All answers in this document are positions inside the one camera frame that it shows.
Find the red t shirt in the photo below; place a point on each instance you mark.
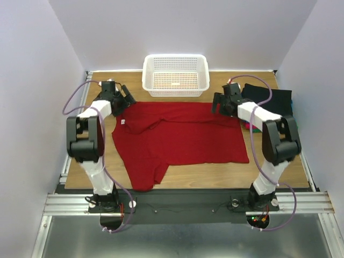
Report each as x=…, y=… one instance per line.
x=151, y=136

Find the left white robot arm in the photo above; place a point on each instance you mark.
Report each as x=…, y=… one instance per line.
x=85, y=141

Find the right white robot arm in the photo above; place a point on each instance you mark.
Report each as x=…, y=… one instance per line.
x=280, y=141

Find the aluminium frame rail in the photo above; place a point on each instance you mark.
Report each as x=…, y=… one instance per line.
x=66, y=205

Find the white plastic basket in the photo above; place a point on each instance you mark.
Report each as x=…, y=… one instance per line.
x=175, y=75

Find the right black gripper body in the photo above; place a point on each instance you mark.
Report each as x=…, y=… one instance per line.
x=220, y=102

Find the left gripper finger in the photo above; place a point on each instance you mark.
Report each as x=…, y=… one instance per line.
x=120, y=107
x=128, y=96

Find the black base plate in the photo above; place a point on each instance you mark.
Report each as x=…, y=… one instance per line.
x=183, y=207

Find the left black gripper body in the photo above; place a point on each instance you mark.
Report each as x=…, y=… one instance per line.
x=119, y=97

